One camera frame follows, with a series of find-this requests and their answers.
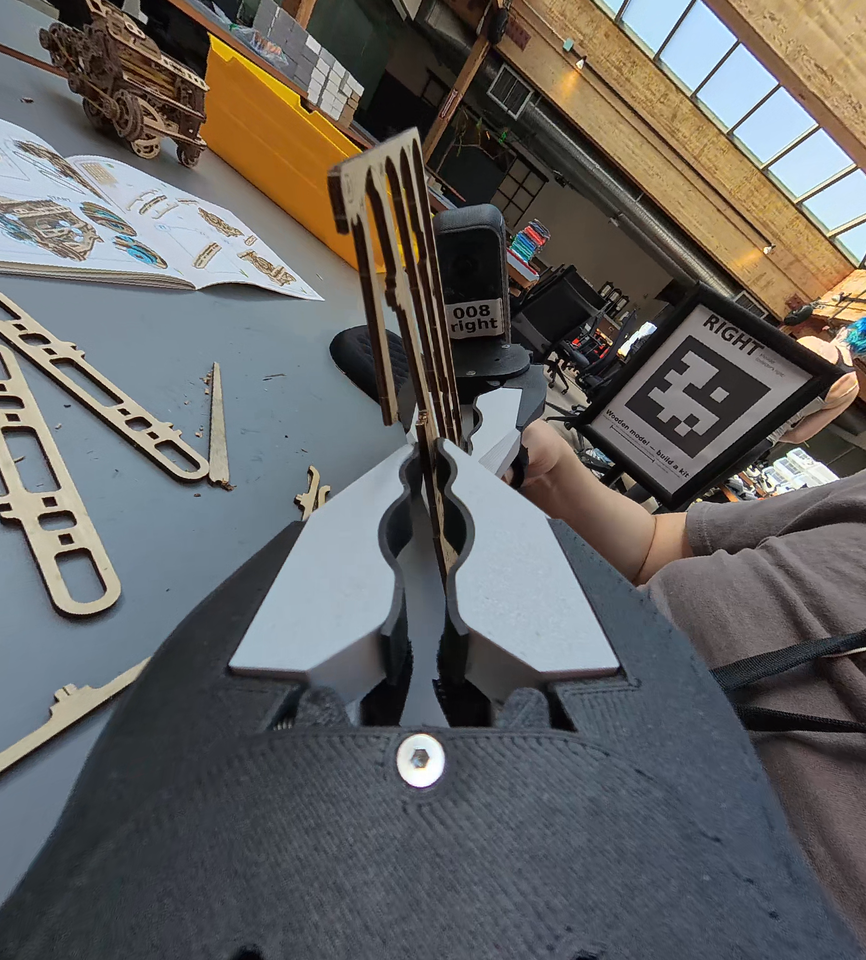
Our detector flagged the assembled wooden model vehicle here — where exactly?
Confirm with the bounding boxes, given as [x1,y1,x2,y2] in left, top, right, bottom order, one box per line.
[39,0,210,168]

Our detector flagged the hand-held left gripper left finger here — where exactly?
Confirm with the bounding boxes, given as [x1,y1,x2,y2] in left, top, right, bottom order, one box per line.
[229,442,413,710]

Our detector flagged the black office chair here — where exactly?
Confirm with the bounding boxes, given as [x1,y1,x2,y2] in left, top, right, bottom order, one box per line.
[511,264,632,395]

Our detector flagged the model instruction booklet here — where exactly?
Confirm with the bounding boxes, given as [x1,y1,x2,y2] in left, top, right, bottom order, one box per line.
[0,103,325,301]

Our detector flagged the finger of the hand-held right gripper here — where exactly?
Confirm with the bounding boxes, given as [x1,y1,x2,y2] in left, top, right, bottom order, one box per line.
[469,386,522,456]
[480,437,520,483]

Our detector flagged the person's right hand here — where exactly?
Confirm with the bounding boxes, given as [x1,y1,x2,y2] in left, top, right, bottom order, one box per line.
[508,421,580,496]

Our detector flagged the yellow plastic bin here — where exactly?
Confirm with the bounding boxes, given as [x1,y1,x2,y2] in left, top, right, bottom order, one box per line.
[200,33,404,275]

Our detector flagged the stack of small white boxes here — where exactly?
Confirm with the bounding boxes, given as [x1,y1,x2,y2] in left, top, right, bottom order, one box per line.
[238,0,365,121]

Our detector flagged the black disc on pole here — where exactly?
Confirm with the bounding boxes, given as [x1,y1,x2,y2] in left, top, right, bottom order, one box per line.
[781,294,857,327]

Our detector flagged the framed marker sign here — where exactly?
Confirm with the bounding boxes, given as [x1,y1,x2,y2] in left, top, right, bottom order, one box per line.
[568,283,854,513]

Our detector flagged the pointed wooden sliver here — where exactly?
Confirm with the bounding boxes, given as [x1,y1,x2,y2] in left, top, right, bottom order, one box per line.
[206,362,233,487]

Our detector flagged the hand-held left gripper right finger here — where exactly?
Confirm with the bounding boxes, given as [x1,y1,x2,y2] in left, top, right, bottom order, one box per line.
[436,441,621,717]

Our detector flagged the white wall vent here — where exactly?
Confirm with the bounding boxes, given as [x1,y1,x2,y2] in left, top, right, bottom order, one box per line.
[485,63,535,120]

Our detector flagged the small wooden model piece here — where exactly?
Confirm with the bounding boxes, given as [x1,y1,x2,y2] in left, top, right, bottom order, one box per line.
[294,465,331,522]

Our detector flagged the arched wooden model panel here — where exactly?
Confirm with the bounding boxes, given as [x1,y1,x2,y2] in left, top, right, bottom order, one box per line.
[328,127,464,594]

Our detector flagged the stack of coloured folders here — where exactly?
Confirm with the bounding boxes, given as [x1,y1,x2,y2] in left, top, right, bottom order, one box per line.
[509,219,550,264]

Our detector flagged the person's right forearm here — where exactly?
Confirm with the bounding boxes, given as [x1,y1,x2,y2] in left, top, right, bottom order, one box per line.
[560,442,696,586]

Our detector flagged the thin wooden offcut frame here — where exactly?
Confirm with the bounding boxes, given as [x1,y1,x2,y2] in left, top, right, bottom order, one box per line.
[0,656,152,802]

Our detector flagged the black strap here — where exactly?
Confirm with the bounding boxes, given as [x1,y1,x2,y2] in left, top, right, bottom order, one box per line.
[736,705,866,740]
[710,607,866,695]

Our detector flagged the skylight window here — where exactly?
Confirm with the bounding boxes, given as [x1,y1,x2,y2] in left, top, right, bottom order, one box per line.
[598,0,866,271]

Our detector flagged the slotted wooden strip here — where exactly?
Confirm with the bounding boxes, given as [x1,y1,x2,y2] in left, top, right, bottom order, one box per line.
[0,283,210,483]
[0,337,122,620]

